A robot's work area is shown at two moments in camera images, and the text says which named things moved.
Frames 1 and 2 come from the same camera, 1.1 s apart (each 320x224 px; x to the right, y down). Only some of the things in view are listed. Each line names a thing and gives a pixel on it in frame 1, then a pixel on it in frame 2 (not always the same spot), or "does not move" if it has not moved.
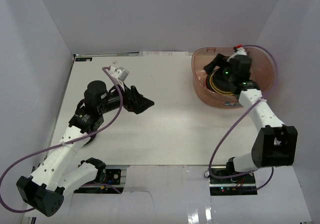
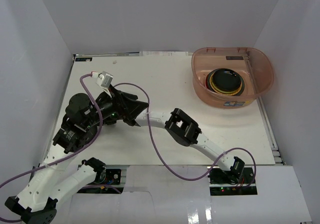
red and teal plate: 207,81 does not move
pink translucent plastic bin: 263,70 does not move
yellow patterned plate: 216,89 to 208,80
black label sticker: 83,59 does not move
